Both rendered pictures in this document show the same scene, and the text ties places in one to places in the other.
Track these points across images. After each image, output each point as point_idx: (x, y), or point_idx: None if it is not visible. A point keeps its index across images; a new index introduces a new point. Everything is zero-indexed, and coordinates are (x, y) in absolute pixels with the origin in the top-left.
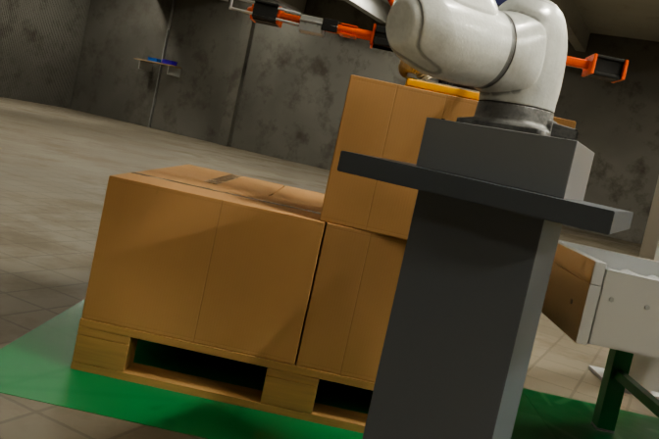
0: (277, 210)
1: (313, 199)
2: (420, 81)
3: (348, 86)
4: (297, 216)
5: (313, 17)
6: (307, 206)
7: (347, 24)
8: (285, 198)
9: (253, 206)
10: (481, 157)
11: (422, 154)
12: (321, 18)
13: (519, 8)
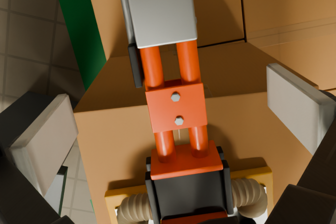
0: (108, 13)
1: None
2: (108, 212)
3: (76, 106)
4: (102, 37)
5: (130, 14)
6: (220, 17)
7: (149, 108)
8: None
9: None
10: None
11: None
12: (136, 37)
13: None
